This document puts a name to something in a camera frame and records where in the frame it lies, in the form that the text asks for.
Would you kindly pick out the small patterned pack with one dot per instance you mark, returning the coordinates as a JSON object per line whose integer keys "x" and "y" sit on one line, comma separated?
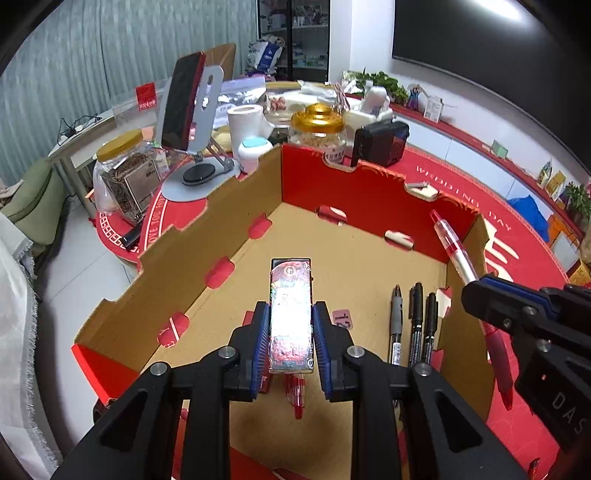
{"x": 545, "y": 173}

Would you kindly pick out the small pink tag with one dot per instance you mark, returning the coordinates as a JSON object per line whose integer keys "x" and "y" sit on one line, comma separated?
{"x": 344, "y": 318}

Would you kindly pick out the orange paper bag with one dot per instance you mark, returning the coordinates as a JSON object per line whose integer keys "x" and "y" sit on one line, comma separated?
{"x": 561, "y": 230}

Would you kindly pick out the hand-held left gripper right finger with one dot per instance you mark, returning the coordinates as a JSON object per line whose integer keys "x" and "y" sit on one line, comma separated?
{"x": 323, "y": 355}

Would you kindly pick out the small green box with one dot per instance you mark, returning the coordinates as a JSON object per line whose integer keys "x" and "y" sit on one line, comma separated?
{"x": 498, "y": 148}

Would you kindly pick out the small black object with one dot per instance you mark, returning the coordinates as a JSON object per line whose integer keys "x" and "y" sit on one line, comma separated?
{"x": 130, "y": 237}

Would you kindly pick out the clear bag with red label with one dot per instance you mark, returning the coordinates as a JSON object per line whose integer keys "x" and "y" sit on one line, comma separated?
{"x": 147, "y": 96}

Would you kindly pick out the red gel pen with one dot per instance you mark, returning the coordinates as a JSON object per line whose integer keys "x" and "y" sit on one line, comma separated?
{"x": 298, "y": 397}
{"x": 455, "y": 251}

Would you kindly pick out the grey curtain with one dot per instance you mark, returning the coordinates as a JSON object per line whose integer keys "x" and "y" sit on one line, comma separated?
{"x": 69, "y": 69}

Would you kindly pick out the red cardboard box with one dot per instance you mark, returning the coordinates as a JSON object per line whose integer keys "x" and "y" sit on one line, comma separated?
{"x": 351, "y": 267}

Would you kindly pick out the phone on grey stand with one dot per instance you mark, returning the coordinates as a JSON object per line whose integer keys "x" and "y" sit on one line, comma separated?
{"x": 213, "y": 115}

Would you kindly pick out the white paper roll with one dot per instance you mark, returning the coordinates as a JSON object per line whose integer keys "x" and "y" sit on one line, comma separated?
{"x": 244, "y": 127}

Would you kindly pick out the small white box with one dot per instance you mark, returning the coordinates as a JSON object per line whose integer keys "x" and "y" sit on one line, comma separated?
{"x": 433, "y": 108}

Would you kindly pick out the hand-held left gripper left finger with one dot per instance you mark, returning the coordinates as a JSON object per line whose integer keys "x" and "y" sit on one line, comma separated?
{"x": 261, "y": 355}

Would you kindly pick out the glass door cabinet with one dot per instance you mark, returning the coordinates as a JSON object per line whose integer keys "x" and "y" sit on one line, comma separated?
{"x": 295, "y": 37}

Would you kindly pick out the white cloth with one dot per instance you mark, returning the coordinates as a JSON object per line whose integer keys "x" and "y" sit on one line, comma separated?
{"x": 18, "y": 346}

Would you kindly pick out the glass jar with gold lid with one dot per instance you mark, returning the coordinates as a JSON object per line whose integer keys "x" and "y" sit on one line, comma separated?
{"x": 318, "y": 122}

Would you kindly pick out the blue plastic bag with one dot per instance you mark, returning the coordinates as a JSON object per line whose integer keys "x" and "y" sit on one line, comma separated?
{"x": 526, "y": 214}

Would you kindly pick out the green potted plant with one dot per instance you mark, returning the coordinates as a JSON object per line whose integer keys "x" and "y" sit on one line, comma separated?
{"x": 376, "y": 81}

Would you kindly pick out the clear pen with grey grip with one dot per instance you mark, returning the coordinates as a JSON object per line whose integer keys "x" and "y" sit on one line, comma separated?
{"x": 397, "y": 318}

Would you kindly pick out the red printed round table mat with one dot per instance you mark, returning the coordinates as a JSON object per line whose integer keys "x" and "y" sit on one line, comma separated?
{"x": 443, "y": 184}

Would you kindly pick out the red smartphone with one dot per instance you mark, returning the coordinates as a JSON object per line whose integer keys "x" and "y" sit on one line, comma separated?
{"x": 180, "y": 101}

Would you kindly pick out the plastic jar with yellow lid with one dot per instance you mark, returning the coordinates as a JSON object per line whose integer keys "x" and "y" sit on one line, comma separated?
{"x": 127, "y": 184}

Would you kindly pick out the flowering potted plant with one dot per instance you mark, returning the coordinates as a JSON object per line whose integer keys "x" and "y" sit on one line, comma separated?
{"x": 579, "y": 198}

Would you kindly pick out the small figurine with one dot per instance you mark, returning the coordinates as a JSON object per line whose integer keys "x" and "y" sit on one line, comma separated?
{"x": 414, "y": 97}

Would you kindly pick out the clear plastic zip bag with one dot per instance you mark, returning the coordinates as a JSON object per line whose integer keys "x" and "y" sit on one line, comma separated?
{"x": 240, "y": 90}

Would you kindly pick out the red-topped wall ledge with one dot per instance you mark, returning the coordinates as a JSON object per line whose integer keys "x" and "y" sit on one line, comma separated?
{"x": 461, "y": 134}

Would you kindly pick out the blue and white bag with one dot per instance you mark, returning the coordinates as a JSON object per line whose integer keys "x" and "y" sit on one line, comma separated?
{"x": 265, "y": 54}

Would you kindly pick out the small yellow pack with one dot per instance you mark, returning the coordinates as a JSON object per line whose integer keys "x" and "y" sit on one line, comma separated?
{"x": 556, "y": 184}

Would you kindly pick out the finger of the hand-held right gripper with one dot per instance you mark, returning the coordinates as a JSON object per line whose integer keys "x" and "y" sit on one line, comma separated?
{"x": 512, "y": 286}
{"x": 489, "y": 302}

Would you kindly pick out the black pouch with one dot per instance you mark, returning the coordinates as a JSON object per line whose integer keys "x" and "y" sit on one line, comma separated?
{"x": 378, "y": 143}

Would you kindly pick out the green cushion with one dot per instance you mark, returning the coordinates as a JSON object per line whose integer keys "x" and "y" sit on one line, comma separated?
{"x": 32, "y": 203}

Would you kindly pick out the black marker pen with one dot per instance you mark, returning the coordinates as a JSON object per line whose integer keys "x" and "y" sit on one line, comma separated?
{"x": 416, "y": 323}
{"x": 430, "y": 323}

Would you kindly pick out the brown cardboard box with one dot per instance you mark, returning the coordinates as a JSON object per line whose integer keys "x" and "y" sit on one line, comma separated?
{"x": 221, "y": 57}

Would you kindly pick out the white side table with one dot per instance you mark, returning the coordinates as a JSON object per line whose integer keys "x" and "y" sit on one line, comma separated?
{"x": 78, "y": 152}

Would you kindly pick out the large black screen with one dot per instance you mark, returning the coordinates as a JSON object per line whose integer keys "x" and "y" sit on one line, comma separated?
{"x": 485, "y": 46}

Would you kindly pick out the printed card box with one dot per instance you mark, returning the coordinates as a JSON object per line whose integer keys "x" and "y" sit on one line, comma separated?
{"x": 291, "y": 318}

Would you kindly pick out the white jar with blue lid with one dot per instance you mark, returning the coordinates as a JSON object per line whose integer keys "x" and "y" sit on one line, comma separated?
{"x": 254, "y": 157}

